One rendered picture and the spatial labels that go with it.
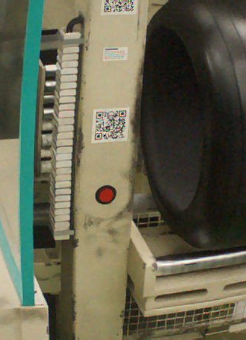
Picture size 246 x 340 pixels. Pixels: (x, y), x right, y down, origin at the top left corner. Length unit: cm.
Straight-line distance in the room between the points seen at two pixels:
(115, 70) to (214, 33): 22
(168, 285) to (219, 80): 51
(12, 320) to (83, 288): 85
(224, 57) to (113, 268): 57
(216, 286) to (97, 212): 33
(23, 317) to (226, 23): 87
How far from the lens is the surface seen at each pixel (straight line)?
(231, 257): 219
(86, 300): 223
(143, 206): 237
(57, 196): 207
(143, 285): 210
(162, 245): 242
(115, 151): 204
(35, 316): 137
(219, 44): 194
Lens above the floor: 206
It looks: 27 degrees down
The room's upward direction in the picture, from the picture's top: 4 degrees clockwise
